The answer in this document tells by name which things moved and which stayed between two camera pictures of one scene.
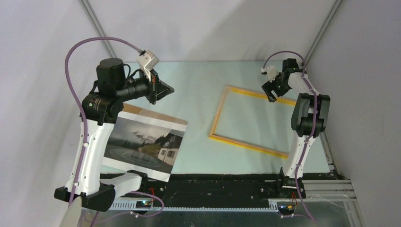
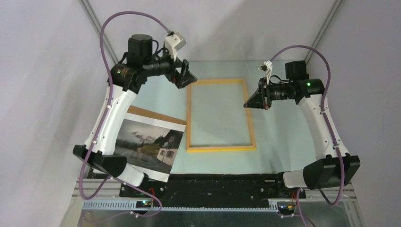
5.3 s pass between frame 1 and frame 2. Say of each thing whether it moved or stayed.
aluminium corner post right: stayed
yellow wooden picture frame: moved
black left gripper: moved
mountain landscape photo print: stayed
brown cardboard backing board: stayed
